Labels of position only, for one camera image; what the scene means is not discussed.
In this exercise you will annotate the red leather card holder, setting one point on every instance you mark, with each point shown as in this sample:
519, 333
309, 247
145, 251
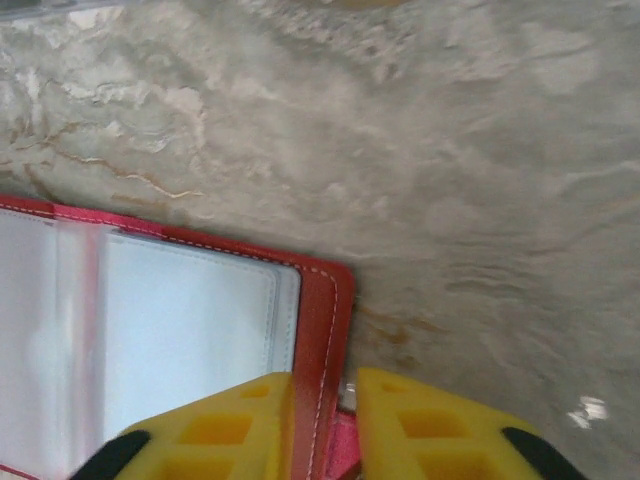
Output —
320, 300

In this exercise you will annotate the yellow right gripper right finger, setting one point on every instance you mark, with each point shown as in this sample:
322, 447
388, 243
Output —
425, 435

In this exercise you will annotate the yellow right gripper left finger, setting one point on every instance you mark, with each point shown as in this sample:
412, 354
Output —
225, 435

